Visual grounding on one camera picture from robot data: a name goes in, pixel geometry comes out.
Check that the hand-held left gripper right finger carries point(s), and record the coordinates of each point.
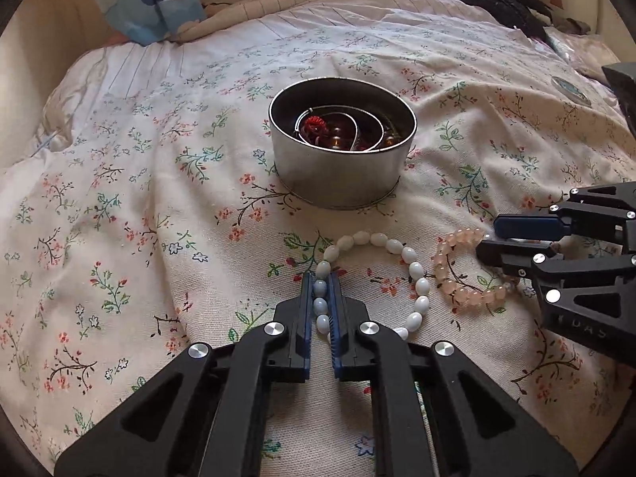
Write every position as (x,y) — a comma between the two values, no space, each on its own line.
(334,318)

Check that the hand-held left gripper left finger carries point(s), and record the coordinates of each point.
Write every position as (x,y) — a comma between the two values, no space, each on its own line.
(310,308)

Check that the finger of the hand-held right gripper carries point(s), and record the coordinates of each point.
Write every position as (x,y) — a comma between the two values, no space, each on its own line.
(516,261)
(521,227)

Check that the round metal tin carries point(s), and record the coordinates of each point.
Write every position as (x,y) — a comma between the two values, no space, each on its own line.
(338,179)

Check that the silver bangle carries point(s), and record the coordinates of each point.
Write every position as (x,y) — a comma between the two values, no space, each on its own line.
(381,126)
(356,131)

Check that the round teal object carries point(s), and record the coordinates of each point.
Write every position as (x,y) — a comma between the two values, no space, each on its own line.
(571,89)

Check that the pale pink cloth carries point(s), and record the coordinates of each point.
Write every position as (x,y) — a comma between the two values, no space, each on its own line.
(596,54)

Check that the floral bedsheet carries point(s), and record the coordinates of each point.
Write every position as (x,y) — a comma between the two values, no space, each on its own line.
(149,184)

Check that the beige checked blanket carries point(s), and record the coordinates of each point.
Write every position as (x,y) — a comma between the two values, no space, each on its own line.
(278,2)

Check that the blue patterned pillow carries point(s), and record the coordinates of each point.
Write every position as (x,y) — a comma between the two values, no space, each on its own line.
(164,5)

